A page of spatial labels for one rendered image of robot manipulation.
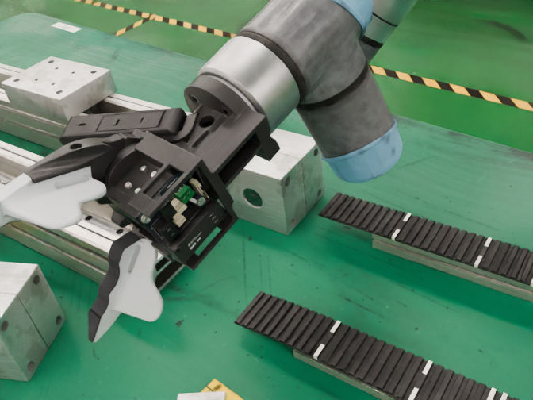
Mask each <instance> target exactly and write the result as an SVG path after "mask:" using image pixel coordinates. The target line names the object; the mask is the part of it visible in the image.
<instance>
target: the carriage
mask: <svg viewBox="0 0 533 400"><path fill-rule="evenodd" d="M1 84H2V87H3V89H4V91H5V93H6V96H7V98H8V99H9V101H10V103H12V104H14V105H17V106H21V107H25V108H27V109H30V110H34V111H37V112H40V113H44V114H47V115H49V116H53V117H57V118H59V119H62V120H65V121H69V120H70V118H71V117H74V116H78V115H79V114H80V113H84V114H87V115H93V114H99V110H98V106H97V103H98V102H100V101H101V100H102V99H104V98H106V97H108V96H109V95H111V94H112V93H114V92H115V91H117V89H116V87H115V84H114V81H113V77H112V75H111V72H110V70H108V69H104V68H100V67H94V66H90V65H87V64H83V63H77V62H73V61H70V60H63V59H60V58H56V57H52V56H50V57H49V58H47V59H46V60H43V61H41V62H39V63H37V64H35V65H34V66H32V67H30V68H28V69H26V70H24V71H22V72H21V73H19V74H17V75H15V76H13V77H11V78H9V79H7V80H6V81H4V82H2V83H1Z"/></svg>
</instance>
